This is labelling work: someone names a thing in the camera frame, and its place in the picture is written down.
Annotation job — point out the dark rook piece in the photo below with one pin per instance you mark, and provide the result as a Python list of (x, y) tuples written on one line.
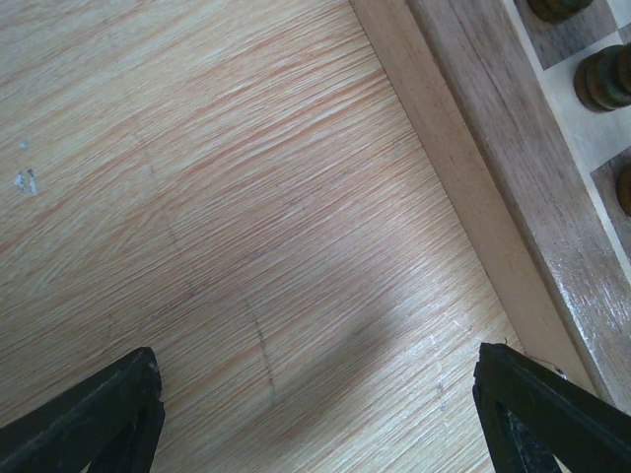
[(602, 80)]

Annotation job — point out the wooden chess board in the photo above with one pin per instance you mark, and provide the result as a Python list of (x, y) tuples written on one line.
[(540, 183)]

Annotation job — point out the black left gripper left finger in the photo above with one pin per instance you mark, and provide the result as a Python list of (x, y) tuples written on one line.
[(109, 422)]

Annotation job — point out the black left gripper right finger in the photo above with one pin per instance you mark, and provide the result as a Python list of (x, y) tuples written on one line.
[(533, 420)]

